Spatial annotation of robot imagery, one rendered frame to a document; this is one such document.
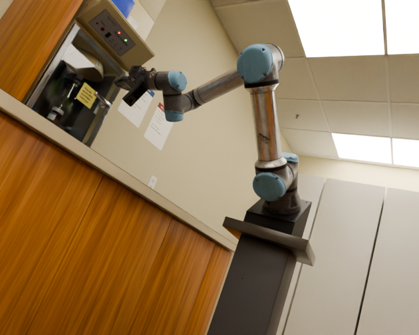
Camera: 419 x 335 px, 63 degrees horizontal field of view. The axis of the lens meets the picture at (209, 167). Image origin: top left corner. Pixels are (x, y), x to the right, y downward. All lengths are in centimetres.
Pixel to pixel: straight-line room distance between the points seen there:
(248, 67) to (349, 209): 294
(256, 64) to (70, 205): 74
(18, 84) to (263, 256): 102
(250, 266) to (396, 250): 257
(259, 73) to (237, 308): 81
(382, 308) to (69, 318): 290
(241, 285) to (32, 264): 70
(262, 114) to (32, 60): 78
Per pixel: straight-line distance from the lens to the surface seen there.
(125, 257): 141
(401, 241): 379
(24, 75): 129
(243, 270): 133
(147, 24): 177
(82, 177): 119
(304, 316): 376
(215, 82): 138
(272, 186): 121
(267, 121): 118
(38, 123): 105
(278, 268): 131
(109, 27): 152
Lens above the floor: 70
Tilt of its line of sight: 17 degrees up
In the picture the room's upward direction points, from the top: 21 degrees clockwise
